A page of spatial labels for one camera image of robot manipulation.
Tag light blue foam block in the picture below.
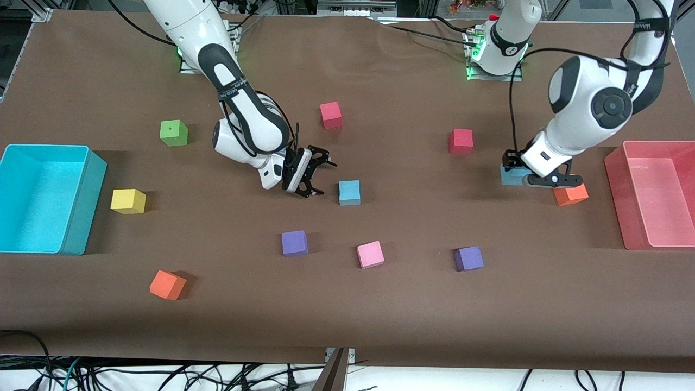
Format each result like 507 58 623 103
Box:
338 180 362 206
500 165 532 187

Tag red foam block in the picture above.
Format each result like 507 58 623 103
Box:
320 102 343 130
449 129 473 156

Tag orange foam block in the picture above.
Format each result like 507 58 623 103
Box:
554 184 589 207
149 270 187 301

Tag purple foam block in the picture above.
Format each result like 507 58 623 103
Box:
281 230 309 257
454 246 485 272

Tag pink foam block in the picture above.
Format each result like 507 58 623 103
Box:
357 241 385 269

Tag pink plastic bin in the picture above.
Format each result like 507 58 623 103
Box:
604 140 695 251

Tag green foam block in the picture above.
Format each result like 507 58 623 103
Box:
160 119 189 147

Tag brown table cover sheet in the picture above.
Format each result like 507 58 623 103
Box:
0 11 695 373

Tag grey equipment box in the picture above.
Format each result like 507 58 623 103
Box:
318 0 397 17

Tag yellow foam block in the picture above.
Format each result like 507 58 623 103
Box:
110 188 147 215

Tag cyan plastic bin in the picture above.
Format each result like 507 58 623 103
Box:
0 144 108 256

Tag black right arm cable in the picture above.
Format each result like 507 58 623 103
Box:
108 0 300 163

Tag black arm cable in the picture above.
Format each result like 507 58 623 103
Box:
508 0 674 155
108 0 300 163

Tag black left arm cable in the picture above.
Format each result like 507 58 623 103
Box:
508 0 674 155

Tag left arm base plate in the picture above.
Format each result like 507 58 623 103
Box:
466 64 525 82

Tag black cable on table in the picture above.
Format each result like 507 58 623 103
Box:
369 15 478 44

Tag dark stand post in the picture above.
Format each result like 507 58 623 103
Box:
312 348 351 391

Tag teal floor cable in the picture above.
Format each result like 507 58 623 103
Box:
52 357 82 391

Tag black looped floor cable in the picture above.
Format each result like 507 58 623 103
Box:
0 330 52 391

